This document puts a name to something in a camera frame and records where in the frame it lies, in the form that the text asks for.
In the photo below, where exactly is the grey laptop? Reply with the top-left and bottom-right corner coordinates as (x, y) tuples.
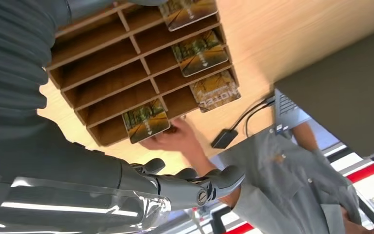
(273, 23), (374, 159)

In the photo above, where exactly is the hotel key card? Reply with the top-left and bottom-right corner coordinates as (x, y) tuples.
(158, 0), (219, 32)
(121, 98), (171, 145)
(171, 29), (229, 78)
(189, 70), (242, 114)

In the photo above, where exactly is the black laptop cable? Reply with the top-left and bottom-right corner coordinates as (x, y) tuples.
(245, 100), (277, 138)

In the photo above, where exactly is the black card reader cable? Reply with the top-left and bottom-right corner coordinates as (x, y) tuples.
(230, 97), (276, 133)

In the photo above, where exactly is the person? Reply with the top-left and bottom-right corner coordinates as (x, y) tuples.
(187, 122), (374, 234)

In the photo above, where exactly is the wooden slotted card organizer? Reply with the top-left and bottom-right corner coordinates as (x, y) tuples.
(46, 0), (241, 148)

